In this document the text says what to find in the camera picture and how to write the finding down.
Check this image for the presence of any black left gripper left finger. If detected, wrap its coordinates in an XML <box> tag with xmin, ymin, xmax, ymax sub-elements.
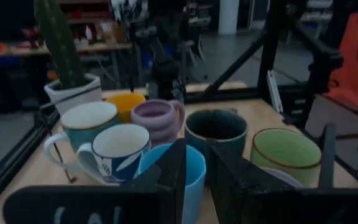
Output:
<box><xmin>119</xmin><ymin>138</ymin><xmax>188</xmax><ymax>224</ymax></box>

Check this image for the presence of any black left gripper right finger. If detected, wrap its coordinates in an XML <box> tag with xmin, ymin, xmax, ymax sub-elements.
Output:
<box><xmin>205</xmin><ymin>138</ymin><xmax>303</xmax><ymax>192</ymax></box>

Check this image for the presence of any light blue mug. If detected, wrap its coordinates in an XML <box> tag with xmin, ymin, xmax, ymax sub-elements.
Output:
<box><xmin>137</xmin><ymin>142</ymin><xmax>207</xmax><ymax>224</ymax></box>

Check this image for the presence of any dark teal glazed mug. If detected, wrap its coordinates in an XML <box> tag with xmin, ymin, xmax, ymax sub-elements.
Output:
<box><xmin>184</xmin><ymin>108</ymin><xmax>249</xmax><ymax>156</ymax></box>

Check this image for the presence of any blue white patterned mug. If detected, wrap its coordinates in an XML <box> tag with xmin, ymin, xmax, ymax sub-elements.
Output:
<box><xmin>76</xmin><ymin>123</ymin><xmax>152</xmax><ymax>186</ymax></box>

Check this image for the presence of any lilac ribbed mug with handle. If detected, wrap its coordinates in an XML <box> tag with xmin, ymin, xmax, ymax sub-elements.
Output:
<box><xmin>131</xmin><ymin>98</ymin><xmax>186</xmax><ymax>147</ymax></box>

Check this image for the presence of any green mug white handle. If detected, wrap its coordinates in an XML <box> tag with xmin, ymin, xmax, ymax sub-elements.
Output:
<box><xmin>249</xmin><ymin>128</ymin><xmax>323</xmax><ymax>189</ymax></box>

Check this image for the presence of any yellow mug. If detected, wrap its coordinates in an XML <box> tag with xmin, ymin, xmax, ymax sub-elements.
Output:
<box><xmin>106</xmin><ymin>92</ymin><xmax>147</xmax><ymax>124</ymax></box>

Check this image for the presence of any grey-white mug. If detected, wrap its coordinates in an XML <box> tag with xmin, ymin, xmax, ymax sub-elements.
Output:
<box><xmin>43</xmin><ymin>101</ymin><xmax>119</xmax><ymax>170</ymax></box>

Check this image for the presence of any white hexagonal plant pot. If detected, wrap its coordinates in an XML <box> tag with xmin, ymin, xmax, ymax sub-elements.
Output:
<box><xmin>44</xmin><ymin>73</ymin><xmax>103</xmax><ymax>116</ymax></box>

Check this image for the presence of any wooden workbench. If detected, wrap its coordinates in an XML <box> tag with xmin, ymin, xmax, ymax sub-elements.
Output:
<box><xmin>0</xmin><ymin>42</ymin><xmax>133</xmax><ymax>58</ymax></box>

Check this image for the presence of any person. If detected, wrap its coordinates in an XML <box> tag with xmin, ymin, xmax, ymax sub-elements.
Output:
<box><xmin>321</xmin><ymin>0</ymin><xmax>358</xmax><ymax>114</ymax></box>

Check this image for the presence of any white pillar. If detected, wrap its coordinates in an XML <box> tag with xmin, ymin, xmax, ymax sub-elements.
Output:
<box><xmin>218</xmin><ymin>0</ymin><xmax>241</xmax><ymax>35</ymax></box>

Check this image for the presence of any green cactus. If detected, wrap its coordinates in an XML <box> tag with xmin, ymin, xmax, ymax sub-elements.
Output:
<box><xmin>33</xmin><ymin>0</ymin><xmax>88</xmax><ymax>90</ymax></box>

